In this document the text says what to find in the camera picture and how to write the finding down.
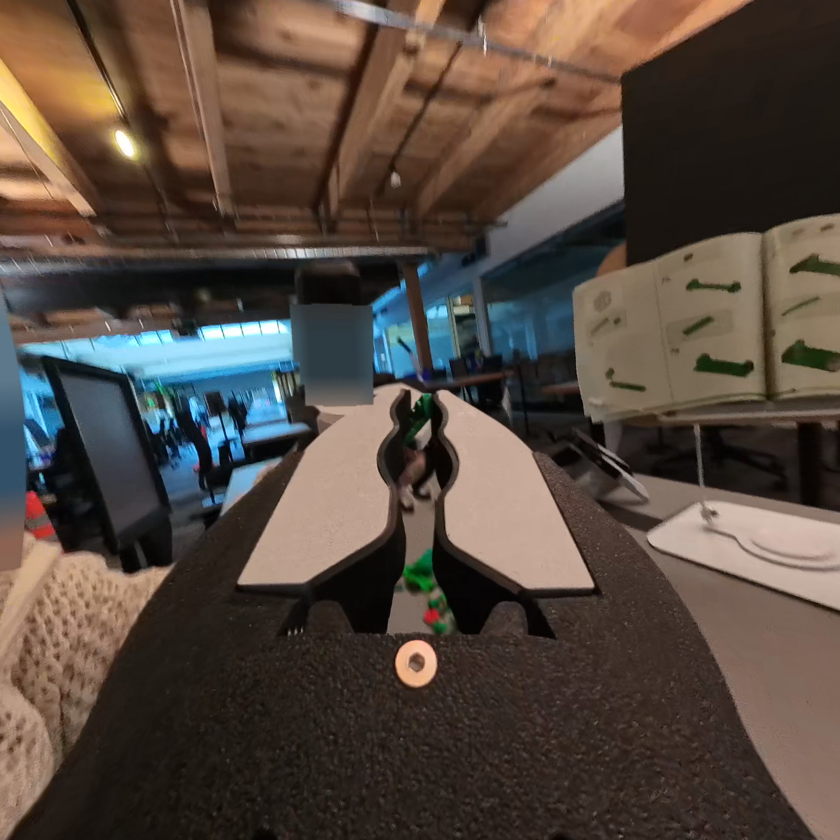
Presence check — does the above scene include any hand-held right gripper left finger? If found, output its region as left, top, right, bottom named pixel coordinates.
left=236, top=387, right=411, bottom=634

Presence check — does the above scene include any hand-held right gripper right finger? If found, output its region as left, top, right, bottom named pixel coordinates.
left=432, top=390, right=597, bottom=636

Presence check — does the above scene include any pile of lego pieces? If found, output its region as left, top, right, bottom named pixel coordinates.
left=397, top=548, right=458, bottom=635

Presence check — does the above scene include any small bright green lego piece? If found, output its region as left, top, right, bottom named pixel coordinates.
left=402, top=392, right=442, bottom=454

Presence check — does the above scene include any lego instruction booklet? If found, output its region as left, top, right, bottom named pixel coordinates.
left=572, top=215, right=840, bottom=424

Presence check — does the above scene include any black and white device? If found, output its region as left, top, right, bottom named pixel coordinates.
left=550, top=427, right=651, bottom=506

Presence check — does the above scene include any wooden column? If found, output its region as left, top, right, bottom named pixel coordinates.
left=402, top=262, right=435, bottom=375

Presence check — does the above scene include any black standing monitor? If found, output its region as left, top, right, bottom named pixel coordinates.
left=41, top=356, right=175, bottom=572

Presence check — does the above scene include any orange striped cone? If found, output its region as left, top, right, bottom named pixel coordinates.
left=25, top=491, right=59, bottom=542

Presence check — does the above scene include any cream knit sweater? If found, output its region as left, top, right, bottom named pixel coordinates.
left=0, top=548, right=172, bottom=808

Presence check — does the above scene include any large black screen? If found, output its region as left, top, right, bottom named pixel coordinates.
left=620, top=0, right=840, bottom=263

